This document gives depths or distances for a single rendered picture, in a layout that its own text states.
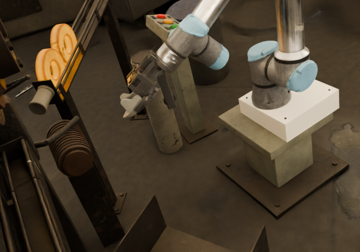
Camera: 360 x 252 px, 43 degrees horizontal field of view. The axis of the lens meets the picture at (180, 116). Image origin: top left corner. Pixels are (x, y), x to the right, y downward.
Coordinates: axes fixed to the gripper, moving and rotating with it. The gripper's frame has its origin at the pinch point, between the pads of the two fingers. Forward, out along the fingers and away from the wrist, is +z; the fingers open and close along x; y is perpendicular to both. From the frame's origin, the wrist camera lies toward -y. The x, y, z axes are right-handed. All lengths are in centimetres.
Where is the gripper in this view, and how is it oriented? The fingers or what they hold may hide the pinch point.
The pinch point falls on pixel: (128, 116)
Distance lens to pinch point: 138.7
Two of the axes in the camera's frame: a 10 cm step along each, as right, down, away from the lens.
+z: -6.4, 7.2, 2.8
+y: -7.5, -5.1, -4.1
